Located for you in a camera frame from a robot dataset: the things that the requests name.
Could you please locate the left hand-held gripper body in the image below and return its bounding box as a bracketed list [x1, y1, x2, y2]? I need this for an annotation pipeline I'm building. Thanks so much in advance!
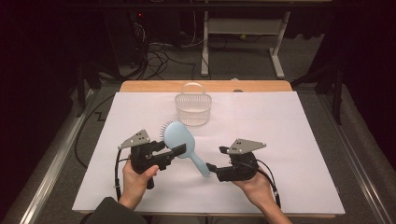
[117, 129, 176, 190]

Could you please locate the silver floor rail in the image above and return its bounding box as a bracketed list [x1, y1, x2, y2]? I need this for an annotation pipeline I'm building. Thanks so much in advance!
[317, 92, 394, 224]
[18, 90, 96, 224]

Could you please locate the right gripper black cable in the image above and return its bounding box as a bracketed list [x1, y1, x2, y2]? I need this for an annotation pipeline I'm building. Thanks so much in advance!
[248, 159, 282, 210]

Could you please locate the white mesh basket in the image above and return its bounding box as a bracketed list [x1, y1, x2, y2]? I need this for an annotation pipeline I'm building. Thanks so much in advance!
[174, 81, 213, 127]

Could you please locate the dark metal stand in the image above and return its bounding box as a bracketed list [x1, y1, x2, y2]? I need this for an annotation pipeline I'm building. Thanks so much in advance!
[290, 62, 347, 126]
[75, 59, 103, 119]

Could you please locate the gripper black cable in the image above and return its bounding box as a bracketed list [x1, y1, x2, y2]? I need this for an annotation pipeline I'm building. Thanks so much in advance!
[113, 148, 133, 202]
[248, 159, 282, 210]

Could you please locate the light blue hairbrush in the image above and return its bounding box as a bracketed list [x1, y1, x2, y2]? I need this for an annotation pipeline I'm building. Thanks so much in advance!
[159, 120, 211, 178]

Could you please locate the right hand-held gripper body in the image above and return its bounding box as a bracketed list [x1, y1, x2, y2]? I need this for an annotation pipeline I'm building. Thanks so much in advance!
[215, 138, 267, 183]

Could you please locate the person's left hand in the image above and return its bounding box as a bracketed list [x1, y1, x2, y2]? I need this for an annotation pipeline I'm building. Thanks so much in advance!
[121, 154, 160, 210]

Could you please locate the white metal desk frame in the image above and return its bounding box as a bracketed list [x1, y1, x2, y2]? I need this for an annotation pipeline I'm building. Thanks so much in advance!
[200, 10, 292, 80]

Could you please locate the tangle of floor cables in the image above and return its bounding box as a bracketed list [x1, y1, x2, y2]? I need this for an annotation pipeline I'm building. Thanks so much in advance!
[129, 38, 198, 81]

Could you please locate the dark computer tower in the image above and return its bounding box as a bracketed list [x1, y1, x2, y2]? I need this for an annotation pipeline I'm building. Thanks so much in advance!
[104, 10, 148, 69]

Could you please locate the long black floor cable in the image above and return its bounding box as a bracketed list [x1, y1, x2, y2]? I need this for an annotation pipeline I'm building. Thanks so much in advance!
[74, 93, 116, 169]

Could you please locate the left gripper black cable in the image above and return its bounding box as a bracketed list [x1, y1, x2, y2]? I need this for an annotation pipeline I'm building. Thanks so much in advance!
[113, 148, 133, 202]

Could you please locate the person's right hand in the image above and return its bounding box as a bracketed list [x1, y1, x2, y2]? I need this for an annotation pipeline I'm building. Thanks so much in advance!
[232, 167, 276, 213]

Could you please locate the white paper sheet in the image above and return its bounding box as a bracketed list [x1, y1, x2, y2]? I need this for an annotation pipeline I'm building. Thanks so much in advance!
[72, 91, 346, 216]

